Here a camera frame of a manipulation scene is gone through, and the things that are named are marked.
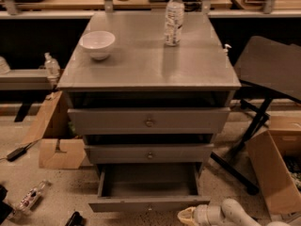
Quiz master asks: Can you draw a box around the small pump dispenser bottle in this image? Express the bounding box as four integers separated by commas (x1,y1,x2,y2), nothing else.
223,43,231,55

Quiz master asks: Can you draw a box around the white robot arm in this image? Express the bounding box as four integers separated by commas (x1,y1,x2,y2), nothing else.
178,199,261,226

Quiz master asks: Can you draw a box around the grey middle drawer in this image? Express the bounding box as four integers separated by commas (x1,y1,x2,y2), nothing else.
85,143,214,164

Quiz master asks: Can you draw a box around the grey bottom drawer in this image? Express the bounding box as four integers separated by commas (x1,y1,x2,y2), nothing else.
90,163,210,212

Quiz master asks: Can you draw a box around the cardboard box at left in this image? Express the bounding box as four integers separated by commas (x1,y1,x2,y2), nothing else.
23,91,87,170

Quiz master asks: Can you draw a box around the clear bottle on bench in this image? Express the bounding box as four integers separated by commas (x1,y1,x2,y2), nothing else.
44,53,60,77

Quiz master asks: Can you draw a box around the clear plastic water bottle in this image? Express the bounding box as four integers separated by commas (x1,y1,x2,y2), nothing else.
164,0,184,46

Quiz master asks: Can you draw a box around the cardboard box at right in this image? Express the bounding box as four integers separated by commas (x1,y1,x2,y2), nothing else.
246,116,301,215

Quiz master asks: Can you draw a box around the black folding side table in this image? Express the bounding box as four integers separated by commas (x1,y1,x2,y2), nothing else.
210,35,301,196

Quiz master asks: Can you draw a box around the white ceramic bowl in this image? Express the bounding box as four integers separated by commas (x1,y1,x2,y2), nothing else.
79,31,116,60

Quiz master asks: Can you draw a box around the black object on floor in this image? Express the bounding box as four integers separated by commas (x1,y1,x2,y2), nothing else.
65,211,85,226

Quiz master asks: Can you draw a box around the grey drawer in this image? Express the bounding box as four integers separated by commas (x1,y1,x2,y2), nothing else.
90,163,210,212
85,143,214,164
68,107,230,136

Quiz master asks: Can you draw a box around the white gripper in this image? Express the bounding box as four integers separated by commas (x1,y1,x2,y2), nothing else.
177,204,224,226

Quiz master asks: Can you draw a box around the grey low bench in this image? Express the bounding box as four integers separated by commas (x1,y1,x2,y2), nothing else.
0,68,59,122

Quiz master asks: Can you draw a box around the grey top drawer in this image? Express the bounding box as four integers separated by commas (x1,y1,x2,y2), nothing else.
68,107,230,136

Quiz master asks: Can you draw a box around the plastic bottle on floor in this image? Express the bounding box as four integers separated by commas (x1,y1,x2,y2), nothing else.
14,180,51,218

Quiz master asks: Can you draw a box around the cardboard box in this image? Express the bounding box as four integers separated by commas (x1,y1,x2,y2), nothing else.
246,116,301,215
23,91,87,170

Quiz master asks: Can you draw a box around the grey wooden drawer cabinet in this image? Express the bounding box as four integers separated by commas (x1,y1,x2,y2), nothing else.
56,10,242,181

